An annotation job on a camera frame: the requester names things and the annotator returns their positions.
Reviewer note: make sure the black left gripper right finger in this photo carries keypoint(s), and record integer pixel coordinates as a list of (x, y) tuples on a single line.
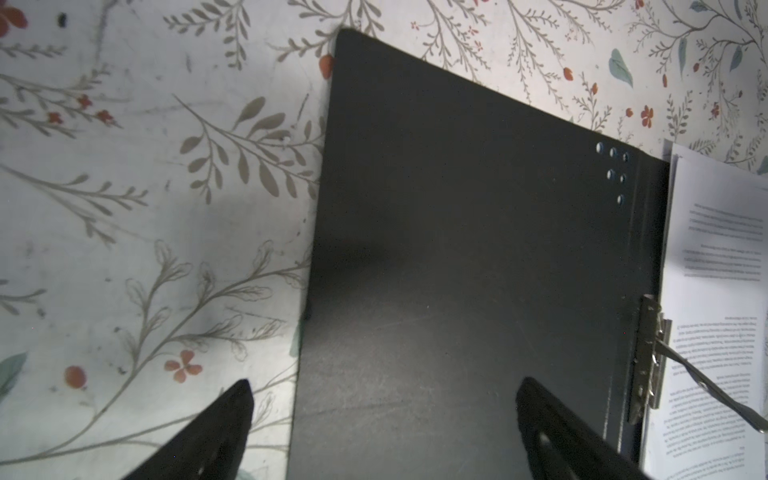
[(559, 445)]

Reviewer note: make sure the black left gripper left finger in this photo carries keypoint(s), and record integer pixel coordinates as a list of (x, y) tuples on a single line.
[(209, 447)]

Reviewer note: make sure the white printed paper files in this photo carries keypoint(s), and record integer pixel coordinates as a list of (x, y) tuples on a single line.
[(714, 294)]

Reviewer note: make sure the blue folder with black inside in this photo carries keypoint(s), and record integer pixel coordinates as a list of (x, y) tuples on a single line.
[(465, 241)]

